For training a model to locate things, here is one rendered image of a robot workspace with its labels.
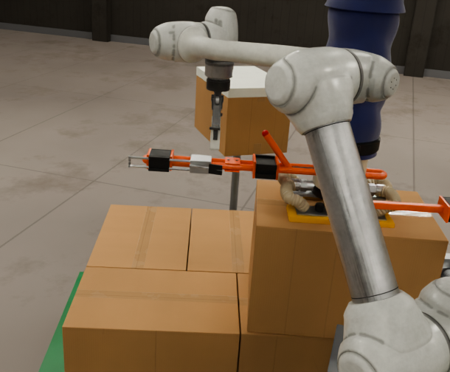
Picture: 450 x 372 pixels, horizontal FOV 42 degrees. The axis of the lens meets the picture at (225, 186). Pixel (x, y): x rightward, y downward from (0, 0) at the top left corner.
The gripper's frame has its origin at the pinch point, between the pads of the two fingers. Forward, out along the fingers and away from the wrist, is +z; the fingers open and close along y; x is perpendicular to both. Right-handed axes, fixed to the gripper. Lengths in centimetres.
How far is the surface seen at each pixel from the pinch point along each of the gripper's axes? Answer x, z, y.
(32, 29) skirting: 358, 113, 953
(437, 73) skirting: -346, 111, 746
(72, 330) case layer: 44, 63, -20
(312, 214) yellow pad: -32.5, 19.4, -11.7
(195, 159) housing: 6.0, 7.0, -0.4
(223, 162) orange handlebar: -3.3, 8.3, 2.1
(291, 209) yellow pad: -26.3, 19.9, -8.1
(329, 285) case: -40, 41, -19
